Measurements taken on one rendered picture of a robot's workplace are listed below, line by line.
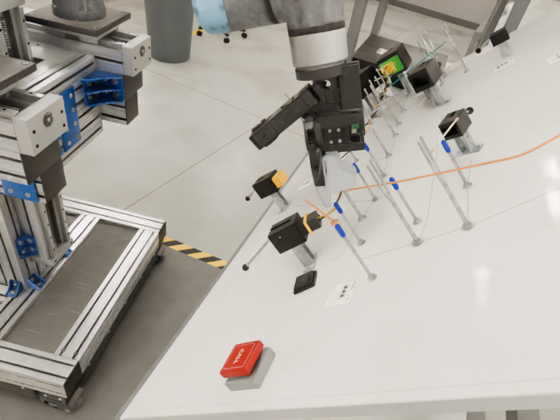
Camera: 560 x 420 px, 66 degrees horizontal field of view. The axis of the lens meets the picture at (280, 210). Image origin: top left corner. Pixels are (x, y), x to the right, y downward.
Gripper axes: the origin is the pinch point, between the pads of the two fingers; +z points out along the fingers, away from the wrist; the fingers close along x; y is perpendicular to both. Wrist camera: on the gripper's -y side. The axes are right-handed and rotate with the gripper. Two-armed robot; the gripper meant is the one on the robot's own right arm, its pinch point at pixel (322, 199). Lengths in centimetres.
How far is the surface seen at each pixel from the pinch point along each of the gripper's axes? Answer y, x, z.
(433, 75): 23, 48, -8
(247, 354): -9.8, -20.3, 12.4
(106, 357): -101, 49, 85
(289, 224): -6.3, 0.9, 4.6
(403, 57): 18, 73, -9
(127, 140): -156, 196, 37
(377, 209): 7.9, 10.9, 7.9
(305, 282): -4.0, -4.6, 12.4
